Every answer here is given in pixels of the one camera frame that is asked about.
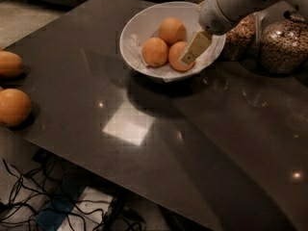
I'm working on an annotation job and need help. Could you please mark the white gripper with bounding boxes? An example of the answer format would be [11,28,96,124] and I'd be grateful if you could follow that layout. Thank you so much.
[178,0,240,65]

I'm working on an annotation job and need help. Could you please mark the orange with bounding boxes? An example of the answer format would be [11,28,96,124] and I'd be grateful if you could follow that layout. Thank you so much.
[141,38,168,67]
[158,17,187,45]
[0,89,32,127]
[168,41,194,72]
[0,50,24,78]

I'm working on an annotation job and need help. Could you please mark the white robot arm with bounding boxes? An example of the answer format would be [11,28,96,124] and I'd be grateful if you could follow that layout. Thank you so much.
[178,0,308,65]

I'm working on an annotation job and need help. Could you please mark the white bowl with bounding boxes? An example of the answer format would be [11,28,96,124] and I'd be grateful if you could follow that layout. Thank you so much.
[119,2,225,83]

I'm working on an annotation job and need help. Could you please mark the white paper liner in bowl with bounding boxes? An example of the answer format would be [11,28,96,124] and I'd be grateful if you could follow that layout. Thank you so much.
[123,14,222,82]

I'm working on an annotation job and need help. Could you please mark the left glass jar of nuts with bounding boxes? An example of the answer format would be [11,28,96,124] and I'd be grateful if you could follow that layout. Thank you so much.
[222,15,256,61]

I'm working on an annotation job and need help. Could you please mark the glass jar of nuts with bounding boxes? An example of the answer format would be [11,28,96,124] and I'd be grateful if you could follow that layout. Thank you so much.
[222,15,256,61]
[258,11,308,75]

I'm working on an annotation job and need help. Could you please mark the right glass jar of nuts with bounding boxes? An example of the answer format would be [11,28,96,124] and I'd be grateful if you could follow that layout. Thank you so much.
[258,11,308,75]

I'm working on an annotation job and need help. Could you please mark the blue tape on floor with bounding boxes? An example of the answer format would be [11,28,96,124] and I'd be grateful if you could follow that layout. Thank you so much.
[36,179,85,231]

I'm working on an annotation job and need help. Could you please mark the black cables on floor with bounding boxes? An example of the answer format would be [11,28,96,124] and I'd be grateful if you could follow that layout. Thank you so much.
[0,151,145,231]

